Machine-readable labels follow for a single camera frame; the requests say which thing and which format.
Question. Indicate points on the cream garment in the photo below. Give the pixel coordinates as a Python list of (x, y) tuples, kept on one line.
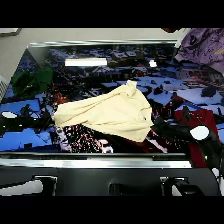
[(110, 113)]

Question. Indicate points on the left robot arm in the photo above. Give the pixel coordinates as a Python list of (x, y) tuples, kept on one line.
[(23, 120)]

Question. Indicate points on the red garment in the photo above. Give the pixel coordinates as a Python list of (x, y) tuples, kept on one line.
[(195, 116)]

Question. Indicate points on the purple printed garment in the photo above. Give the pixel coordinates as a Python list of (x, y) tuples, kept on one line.
[(203, 46)]

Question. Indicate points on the silver frame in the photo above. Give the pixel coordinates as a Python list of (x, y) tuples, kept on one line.
[(100, 163)]

